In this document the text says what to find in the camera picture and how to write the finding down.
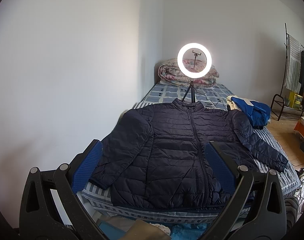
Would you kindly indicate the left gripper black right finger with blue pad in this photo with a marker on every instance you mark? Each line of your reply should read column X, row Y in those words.
column 256, row 209

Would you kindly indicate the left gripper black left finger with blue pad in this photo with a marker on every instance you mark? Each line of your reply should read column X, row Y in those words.
column 50, row 208

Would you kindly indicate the black clothes rack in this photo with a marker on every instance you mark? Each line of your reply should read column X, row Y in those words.
column 289, row 102

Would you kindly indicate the blue fuzzy cloth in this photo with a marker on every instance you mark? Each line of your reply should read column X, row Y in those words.
column 187, row 231

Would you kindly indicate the blue folded garment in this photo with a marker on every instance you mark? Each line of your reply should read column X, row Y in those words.
column 259, row 115

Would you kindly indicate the tan cloth under bed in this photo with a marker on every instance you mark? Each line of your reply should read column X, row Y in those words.
column 145, row 231

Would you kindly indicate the cream folded garment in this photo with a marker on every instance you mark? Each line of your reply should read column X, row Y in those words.
column 235, row 102

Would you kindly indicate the navy quilted puffer jacket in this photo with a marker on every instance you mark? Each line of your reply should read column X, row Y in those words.
column 154, row 158

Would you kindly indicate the yellow green box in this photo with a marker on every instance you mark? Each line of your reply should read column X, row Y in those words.
column 295, row 100

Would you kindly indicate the blue striped bed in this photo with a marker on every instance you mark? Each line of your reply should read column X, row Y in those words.
column 211, row 97

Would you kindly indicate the striped hanging towel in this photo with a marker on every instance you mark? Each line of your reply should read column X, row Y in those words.
column 293, row 65

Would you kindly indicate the black tripod stand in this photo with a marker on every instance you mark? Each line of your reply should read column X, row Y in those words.
column 191, row 87

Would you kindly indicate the folded floral quilt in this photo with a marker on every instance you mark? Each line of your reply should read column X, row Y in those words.
column 170, row 72

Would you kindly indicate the white ring light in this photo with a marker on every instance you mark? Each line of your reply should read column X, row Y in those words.
column 204, row 50

